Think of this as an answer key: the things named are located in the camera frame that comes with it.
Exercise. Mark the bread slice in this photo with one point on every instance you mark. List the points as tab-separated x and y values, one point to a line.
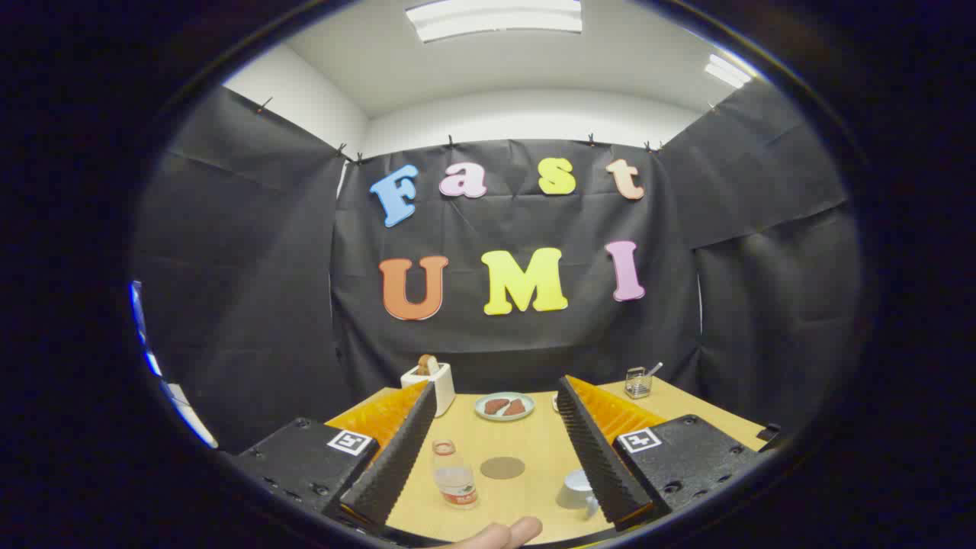
426	364

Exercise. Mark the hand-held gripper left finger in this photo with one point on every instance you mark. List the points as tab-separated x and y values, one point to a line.
396	457

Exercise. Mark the large ceiling light panel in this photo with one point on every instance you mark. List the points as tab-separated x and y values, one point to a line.
496	19

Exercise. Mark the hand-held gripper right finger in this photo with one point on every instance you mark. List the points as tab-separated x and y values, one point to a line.
598	457

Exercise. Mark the small black table clamp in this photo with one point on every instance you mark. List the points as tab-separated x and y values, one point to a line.
768	433

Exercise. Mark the small ceiling light panel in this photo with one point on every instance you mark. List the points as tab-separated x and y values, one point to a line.
727	71

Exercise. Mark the brown round coaster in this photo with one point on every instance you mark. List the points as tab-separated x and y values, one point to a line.
502	467

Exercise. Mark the white toaster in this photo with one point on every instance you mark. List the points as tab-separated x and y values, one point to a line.
443	387

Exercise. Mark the pale green round plate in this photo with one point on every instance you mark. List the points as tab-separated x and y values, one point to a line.
482	412

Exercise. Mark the wooden table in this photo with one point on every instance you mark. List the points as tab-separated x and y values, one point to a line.
534	444

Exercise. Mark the clear plastic bottle red label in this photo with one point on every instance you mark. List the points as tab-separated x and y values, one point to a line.
455	482

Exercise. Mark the brown meat slice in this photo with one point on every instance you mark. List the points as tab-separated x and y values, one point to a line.
496	406
516	408

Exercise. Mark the white cup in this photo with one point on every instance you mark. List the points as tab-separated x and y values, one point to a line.
573	492

